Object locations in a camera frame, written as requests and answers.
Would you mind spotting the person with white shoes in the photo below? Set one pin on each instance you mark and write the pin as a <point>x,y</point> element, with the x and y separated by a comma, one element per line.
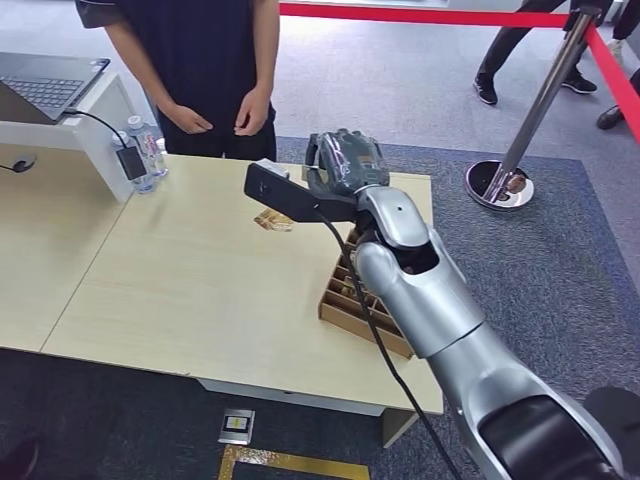
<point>625,20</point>

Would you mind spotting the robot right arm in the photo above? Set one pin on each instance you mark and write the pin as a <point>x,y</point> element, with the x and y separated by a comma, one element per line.
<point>430,298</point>

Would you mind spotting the person's right hand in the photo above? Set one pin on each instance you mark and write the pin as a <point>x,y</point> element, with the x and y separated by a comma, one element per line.
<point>187,120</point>

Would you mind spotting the person's left hand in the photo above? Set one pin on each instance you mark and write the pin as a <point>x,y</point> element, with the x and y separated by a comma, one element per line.
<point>255,112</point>

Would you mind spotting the yellow hotel key card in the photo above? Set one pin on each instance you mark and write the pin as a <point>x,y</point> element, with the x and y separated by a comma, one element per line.
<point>273,220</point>

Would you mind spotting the white desk riser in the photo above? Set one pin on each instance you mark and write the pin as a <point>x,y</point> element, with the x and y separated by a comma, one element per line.
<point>107,93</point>

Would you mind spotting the person's right forearm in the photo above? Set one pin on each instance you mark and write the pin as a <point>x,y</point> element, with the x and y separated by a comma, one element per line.
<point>140,73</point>

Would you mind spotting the chrome stanchion post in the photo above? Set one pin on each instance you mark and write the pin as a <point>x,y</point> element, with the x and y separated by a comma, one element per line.
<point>540,106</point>

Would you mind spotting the black power adapter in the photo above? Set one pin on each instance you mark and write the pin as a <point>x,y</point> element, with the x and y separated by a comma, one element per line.
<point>131,163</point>

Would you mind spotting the white desk base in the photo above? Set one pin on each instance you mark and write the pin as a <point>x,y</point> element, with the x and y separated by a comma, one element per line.
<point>400,427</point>

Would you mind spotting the dark yellow key card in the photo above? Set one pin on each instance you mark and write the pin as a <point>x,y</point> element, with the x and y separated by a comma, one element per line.
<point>346,286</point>

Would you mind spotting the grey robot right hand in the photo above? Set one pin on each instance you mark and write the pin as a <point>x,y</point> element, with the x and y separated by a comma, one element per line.
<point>350,162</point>

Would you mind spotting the grey laptop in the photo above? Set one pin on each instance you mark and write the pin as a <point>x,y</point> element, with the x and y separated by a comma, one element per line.
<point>45,86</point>

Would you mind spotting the black round desk puck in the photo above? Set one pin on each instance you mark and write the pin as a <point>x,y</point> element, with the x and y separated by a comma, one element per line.
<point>24,164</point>

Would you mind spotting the wooden divided card box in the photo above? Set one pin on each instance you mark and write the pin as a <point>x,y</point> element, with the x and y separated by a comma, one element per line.
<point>350,324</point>

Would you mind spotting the person with black shoes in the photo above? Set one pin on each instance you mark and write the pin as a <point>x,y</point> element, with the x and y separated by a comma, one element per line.
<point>610,118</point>
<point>505,46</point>

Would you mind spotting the person's left forearm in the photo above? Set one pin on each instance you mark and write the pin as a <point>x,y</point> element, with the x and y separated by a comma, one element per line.
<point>267,46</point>

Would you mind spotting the red barrier belt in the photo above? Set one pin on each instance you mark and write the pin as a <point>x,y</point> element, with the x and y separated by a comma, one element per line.
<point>620,84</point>
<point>400,14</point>

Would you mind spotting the clear water bottle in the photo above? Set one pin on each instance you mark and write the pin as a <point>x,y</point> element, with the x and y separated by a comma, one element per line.
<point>152,156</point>
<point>143,185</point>

